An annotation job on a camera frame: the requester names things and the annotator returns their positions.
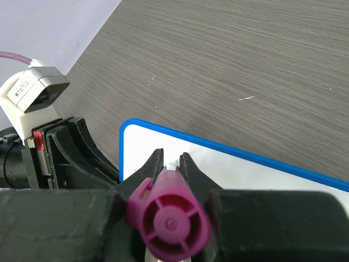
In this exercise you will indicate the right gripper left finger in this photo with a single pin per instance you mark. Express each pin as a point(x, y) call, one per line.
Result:
point(73, 225)

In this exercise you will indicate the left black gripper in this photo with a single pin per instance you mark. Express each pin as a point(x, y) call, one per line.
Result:
point(72, 158)

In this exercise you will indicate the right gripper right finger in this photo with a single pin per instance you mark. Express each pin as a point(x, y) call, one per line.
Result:
point(268, 225)

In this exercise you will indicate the blue framed whiteboard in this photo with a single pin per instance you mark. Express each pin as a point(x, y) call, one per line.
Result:
point(226, 165)

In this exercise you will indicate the magenta whiteboard marker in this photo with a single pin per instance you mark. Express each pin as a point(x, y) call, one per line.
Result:
point(168, 217)

